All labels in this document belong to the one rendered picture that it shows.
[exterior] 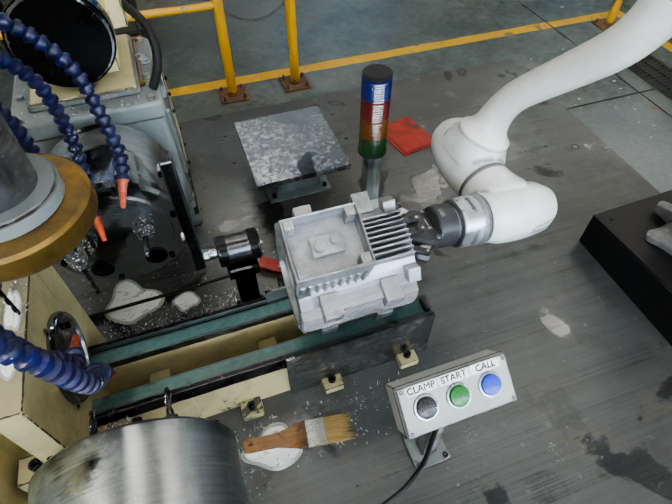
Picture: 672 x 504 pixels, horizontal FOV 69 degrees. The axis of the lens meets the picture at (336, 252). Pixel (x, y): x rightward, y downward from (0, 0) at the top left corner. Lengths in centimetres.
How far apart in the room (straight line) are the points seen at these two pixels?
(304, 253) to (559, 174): 95
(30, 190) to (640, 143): 305
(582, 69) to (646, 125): 261
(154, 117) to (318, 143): 43
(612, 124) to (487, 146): 243
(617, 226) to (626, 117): 221
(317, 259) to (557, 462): 58
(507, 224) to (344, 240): 30
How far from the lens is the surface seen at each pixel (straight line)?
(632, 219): 132
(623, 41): 81
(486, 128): 96
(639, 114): 353
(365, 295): 78
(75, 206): 61
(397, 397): 70
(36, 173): 63
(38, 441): 79
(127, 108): 108
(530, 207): 92
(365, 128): 104
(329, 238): 74
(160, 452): 62
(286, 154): 128
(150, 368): 102
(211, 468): 64
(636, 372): 119
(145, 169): 96
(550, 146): 162
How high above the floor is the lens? 172
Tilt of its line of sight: 50 degrees down
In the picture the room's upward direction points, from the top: straight up
